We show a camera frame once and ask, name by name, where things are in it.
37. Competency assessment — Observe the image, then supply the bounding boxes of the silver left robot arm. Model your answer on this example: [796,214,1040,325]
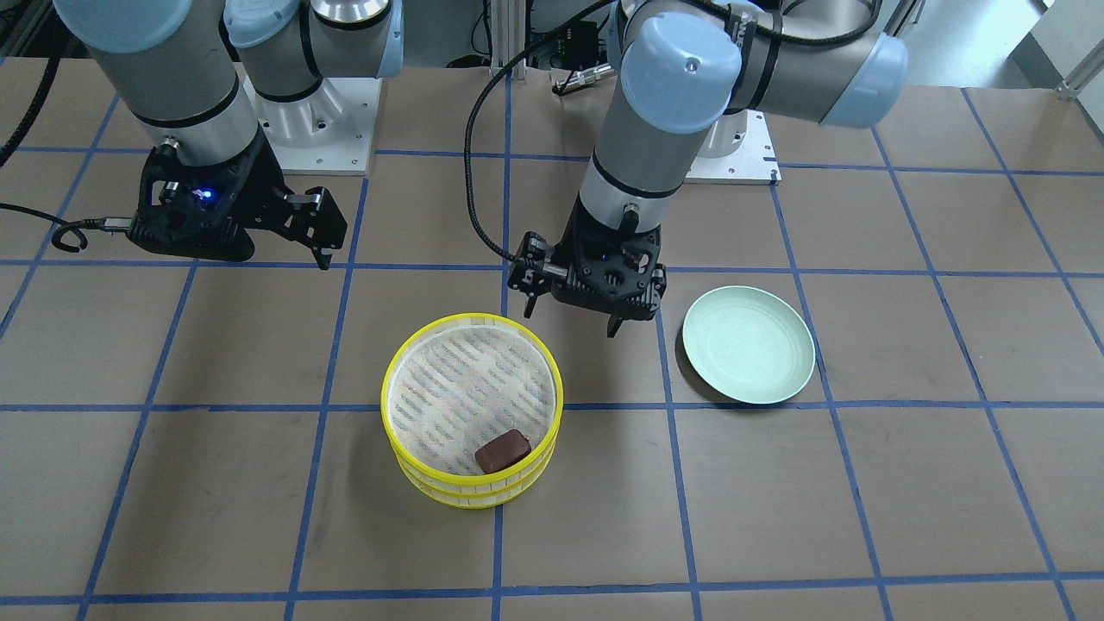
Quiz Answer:
[508,1,907,336]

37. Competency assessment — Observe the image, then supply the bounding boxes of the light green round plate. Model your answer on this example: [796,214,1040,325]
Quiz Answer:
[681,285,816,406]

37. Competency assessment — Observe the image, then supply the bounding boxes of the yellow top steamer layer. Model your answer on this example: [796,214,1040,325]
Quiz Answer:
[381,313,564,485]

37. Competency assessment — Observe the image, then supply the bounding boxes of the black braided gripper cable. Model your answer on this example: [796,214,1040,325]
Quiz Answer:
[464,0,622,264]

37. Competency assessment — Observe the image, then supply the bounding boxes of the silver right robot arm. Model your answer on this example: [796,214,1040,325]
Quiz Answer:
[55,1,404,270]

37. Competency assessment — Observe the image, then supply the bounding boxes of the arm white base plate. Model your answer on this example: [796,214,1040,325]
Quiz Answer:
[244,76,383,176]
[684,110,781,185]

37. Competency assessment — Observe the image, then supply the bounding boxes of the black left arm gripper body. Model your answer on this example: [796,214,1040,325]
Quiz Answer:
[507,199,667,322]

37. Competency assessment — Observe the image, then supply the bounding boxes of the brown steamed bun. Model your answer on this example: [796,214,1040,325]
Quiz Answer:
[474,429,532,474]

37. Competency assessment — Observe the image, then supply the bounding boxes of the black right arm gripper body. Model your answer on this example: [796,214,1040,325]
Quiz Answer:
[129,130,302,262]

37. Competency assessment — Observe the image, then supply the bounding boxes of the yellow steamer layer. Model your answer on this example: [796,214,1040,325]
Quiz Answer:
[381,313,564,485]
[391,429,559,511]

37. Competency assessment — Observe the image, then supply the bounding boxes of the yellow bottom steamer layer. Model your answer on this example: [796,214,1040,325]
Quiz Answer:
[391,429,559,511]

